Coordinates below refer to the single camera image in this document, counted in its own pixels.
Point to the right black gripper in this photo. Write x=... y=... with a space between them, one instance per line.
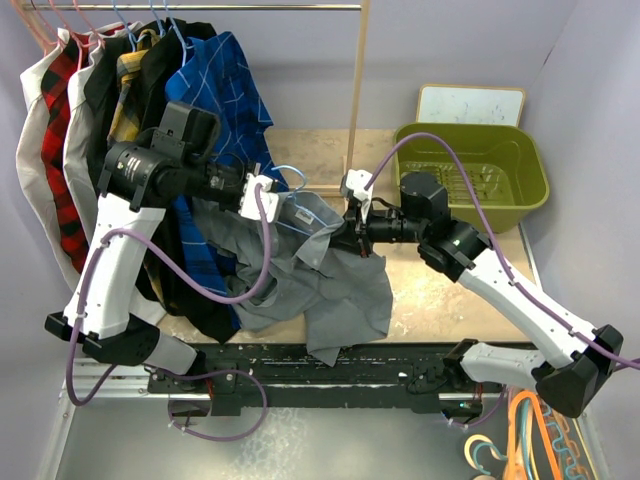
x=355 y=230

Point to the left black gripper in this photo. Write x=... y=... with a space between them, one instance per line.
x=243 y=173

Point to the grey shirt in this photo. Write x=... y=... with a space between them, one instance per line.
x=345 y=299

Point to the light blue hanger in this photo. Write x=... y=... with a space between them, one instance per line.
x=303 y=213

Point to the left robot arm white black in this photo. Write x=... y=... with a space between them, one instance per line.
x=137 y=184

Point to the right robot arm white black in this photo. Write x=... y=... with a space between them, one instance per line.
x=570 y=359

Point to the blue plaid shirt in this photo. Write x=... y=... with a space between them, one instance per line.
x=217 y=78

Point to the yellow plaid shirt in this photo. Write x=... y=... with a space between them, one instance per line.
x=129 y=110

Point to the black dark shirt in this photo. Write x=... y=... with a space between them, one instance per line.
x=101 y=94

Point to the red plaid shirt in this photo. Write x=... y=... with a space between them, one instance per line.
x=54 y=85

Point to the beige shirt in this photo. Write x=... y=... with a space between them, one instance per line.
x=29 y=165

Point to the pink hanger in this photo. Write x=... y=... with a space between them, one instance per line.
x=46 y=35

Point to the yellow hanger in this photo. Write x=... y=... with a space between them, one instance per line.
x=572 y=456

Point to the small whiteboard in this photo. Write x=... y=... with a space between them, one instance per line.
x=463 y=104

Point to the olive green plastic bin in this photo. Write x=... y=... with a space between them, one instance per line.
x=502 y=163

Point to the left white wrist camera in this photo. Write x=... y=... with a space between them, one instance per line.
x=258 y=200

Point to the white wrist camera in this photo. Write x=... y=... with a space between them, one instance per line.
x=355 y=184
x=258 y=200

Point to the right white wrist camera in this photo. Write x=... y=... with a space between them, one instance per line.
x=355 y=184

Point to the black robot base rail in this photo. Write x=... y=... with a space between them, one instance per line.
x=375 y=375

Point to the metal clothes rail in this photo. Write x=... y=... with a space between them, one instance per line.
x=210 y=7

